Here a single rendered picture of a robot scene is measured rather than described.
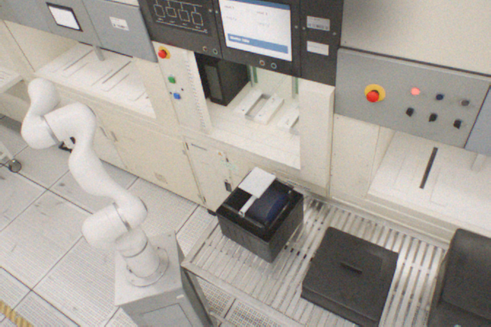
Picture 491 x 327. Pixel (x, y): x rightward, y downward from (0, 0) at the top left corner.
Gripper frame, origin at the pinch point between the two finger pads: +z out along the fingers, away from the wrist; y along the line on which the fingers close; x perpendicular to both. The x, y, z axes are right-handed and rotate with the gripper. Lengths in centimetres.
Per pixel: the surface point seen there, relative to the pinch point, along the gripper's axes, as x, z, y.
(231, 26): -43, -55, 68
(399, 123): -102, -31, 95
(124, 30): 12, -42, 42
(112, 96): 54, 16, 28
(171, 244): -57, 25, 13
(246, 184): -74, -7, 48
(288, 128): -45, 11, 91
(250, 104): -16, 11, 87
